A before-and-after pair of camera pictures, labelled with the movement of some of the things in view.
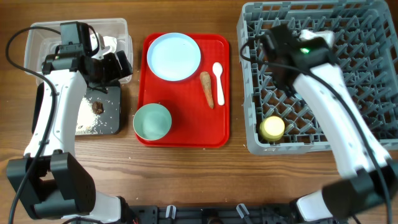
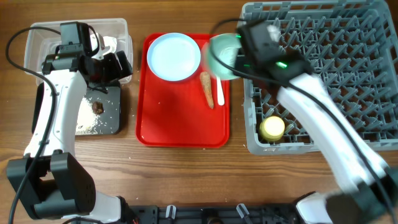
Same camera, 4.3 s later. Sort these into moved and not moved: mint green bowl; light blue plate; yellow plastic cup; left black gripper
Moved: mint green bowl
Not moved: light blue plate; left black gripper; yellow plastic cup
